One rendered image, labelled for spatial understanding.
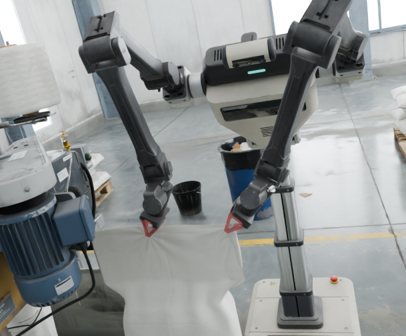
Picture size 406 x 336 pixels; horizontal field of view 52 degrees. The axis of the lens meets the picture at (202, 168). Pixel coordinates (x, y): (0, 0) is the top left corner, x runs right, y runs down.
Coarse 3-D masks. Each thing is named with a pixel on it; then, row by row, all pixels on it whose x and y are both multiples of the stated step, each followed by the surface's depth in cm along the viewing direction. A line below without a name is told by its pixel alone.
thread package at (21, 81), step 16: (0, 48) 100; (16, 48) 96; (32, 48) 98; (0, 64) 95; (16, 64) 96; (32, 64) 98; (48, 64) 103; (0, 80) 96; (16, 80) 97; (32, 80) 98; (48, 80) 102; (0, 96) 98; (16, 96) 97; (32, 96) 99; (48, 96) 102; (0, 112) 99; (16, 112) 99; (32, 112) 100
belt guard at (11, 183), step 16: (16, 144) 128; (32, 144) 123; (0, 160) 111; (16, 160) 107; (32, 160) 103; (48, 160) 100; (0, 176) 94; (16, 176) 92; (32, 176) 91; (48, 176) 95; (0, 192) 89; (16, 192) 90; (32, 192) 92
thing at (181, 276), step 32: (224, 224) 125; (96, 256) 141; (128, 256) 140; (160, 256) 137; (192, 256) 132; (224, 256) 130; (128, 288) 143; (160, 288) 139; (192, 288) 135; (224, 288) 132; (128, 320) 140; (160, 320) 136; (192, 320) 133; (224, 320) 133
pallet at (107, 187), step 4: (108, 180) 501; (104, 184) 490; (108, 184) 498; (100, 188) 479; (104, 188) 493; (108, 188) 497; (112, 188) 506; (96, 192) 469; (100, 192) 496; (104, 192) 495; (108, 192) 495; (100, 196) 490; (104, 196) 488; (96, 200) 480; (100, 200) 478; (96, 204) 468
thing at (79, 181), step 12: (48, 156) 139; (60, 156) 136; (72, 156) 142; (60, 168) 135; (72, 168) 141; (72, 180) 141; (84, 180) 148; (48, 192) 128; (60, 192) 134; (72, 192) 145; (84, 192) 147; (96, 216) 154
